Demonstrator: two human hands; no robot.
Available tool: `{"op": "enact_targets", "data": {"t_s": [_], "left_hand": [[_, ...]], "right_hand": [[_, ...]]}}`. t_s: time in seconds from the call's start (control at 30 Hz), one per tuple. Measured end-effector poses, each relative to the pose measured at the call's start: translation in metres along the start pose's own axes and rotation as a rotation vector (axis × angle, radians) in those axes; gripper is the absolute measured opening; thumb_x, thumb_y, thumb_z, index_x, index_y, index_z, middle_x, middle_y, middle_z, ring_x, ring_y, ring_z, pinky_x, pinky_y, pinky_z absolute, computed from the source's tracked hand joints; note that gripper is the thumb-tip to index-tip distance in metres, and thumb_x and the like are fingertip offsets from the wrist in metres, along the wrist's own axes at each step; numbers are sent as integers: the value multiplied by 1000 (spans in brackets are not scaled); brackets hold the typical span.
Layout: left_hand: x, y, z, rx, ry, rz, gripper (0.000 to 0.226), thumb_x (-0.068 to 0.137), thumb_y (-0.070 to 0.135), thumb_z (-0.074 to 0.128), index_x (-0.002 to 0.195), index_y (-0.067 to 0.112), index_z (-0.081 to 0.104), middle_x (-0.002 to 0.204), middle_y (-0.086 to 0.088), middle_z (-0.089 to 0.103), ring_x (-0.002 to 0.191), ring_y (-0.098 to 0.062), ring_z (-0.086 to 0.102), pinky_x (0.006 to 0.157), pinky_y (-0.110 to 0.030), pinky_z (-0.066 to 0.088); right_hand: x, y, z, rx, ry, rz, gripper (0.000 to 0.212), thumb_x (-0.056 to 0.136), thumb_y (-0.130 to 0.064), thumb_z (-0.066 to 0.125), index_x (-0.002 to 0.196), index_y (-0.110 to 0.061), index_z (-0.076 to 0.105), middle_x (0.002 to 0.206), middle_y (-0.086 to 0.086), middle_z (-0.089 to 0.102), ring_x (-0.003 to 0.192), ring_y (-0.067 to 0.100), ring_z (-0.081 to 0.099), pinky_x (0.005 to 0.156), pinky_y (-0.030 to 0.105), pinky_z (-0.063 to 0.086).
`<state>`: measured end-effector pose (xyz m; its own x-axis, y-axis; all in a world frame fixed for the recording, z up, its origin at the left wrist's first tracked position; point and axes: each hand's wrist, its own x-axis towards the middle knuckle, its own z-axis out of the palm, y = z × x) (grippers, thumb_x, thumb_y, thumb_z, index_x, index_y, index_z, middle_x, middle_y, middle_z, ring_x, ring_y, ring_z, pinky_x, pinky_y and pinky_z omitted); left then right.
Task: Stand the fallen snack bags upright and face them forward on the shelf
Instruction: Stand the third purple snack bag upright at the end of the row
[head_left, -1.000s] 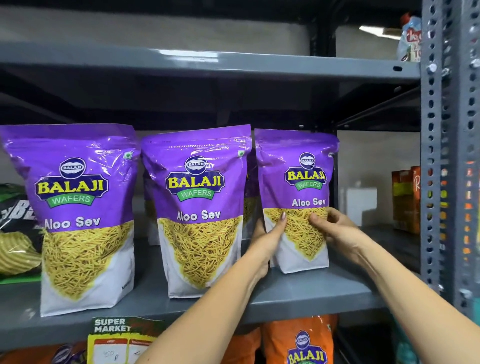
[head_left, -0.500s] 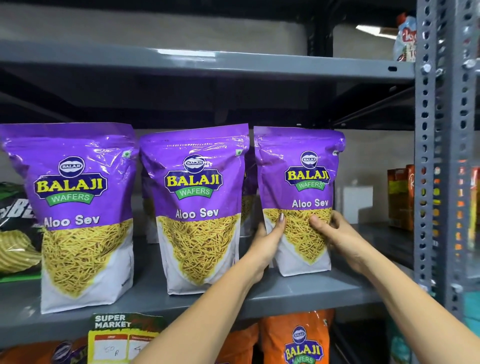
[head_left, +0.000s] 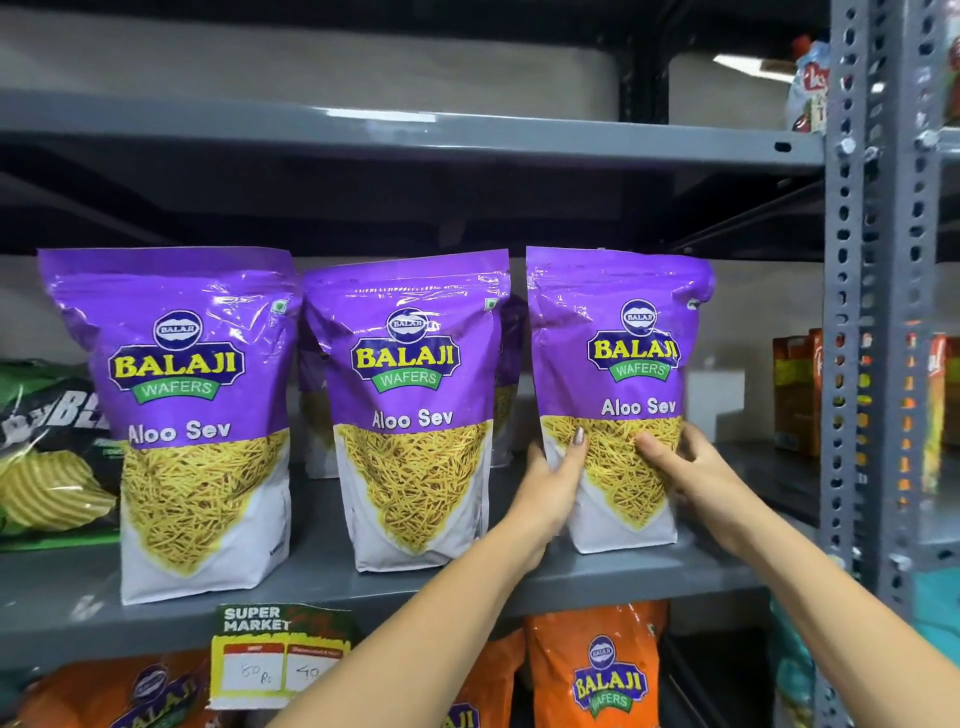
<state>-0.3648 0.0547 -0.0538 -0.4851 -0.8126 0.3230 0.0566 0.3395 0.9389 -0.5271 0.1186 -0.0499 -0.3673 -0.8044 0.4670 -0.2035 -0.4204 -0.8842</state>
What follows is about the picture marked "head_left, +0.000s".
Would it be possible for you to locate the person's right forearm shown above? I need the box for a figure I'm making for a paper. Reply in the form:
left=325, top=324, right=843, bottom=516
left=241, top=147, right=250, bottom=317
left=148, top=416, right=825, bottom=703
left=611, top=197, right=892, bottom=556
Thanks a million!
left=705, top=496, right=960, bottom=728

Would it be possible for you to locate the orange snack packet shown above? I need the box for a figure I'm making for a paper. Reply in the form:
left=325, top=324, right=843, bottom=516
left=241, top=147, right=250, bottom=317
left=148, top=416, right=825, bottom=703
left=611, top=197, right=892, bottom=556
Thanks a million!
left=13, top=649, right=223, bottom=728
left=441, top=628, right=527, bottom=728
left=524, top=600, right=669, bottom=728

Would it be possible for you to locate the red white snack packet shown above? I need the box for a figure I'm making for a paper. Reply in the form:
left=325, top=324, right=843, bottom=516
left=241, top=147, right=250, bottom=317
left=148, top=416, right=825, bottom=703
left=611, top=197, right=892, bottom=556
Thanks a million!
left=785, top=34, right=832, bottom=136

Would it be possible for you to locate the green yellow price tag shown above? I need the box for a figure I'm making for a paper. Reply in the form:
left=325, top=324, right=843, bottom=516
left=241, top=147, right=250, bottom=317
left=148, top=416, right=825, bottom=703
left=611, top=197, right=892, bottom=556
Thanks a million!
left=207, top=603, right=357, bottom=712

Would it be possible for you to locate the person's left hand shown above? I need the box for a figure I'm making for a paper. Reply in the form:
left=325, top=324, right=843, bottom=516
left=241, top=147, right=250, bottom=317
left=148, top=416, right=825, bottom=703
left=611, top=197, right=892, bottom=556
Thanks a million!
left=499, top=426, right=591, bottom=575

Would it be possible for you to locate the green chips packet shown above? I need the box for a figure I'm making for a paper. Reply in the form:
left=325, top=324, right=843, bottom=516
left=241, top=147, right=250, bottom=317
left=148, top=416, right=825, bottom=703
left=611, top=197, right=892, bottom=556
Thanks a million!
left=0, top=360, right=127, bottom=554

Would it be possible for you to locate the person's right hand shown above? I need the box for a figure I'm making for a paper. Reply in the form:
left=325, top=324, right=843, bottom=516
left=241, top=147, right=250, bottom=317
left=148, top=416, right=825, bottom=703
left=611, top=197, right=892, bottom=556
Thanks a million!
left=633, top=420, right=756, bottom=558

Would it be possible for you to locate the teal packet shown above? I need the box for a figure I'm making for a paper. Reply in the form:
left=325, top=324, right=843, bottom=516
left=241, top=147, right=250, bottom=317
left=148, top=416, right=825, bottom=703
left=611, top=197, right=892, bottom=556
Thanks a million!
left=910, top=567, right=960, bottom=667
left=766, top=596, right=820, bottom=728

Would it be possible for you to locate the large purple snack packet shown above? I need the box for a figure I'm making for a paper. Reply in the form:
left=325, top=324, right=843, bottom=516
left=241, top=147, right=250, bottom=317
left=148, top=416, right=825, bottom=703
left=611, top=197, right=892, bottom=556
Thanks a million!
left=297, top=306, right=340, bottom=480
left=525, top=246, right=716, bottom=556
left=37, top=246, right=303, bottom=606
left=303, top=249, right=512, bottom=574

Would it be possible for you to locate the grey metal shelving rack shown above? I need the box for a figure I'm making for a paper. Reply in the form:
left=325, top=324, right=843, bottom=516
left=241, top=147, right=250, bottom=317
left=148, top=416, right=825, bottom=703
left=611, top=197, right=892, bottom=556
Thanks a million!
left=0, top=0, right=960, bottom=728

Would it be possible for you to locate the person's left forearm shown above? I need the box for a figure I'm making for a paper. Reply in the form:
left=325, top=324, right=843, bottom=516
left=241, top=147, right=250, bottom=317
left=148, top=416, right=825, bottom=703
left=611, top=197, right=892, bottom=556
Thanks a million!
left=265, top=519, right=554, bottom=728

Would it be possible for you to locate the orange carton box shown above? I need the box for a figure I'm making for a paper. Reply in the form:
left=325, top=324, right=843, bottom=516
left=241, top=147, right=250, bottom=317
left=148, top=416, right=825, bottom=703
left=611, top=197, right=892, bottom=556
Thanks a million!
left=900, top=333, right=949, bottom=496
left=772, top=328, right=824, bottom=459

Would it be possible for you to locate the ceiling light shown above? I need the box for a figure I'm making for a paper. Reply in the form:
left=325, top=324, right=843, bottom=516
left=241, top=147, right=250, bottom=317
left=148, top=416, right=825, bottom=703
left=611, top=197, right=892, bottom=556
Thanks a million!
left=712, top=53, right=798, bottom=84

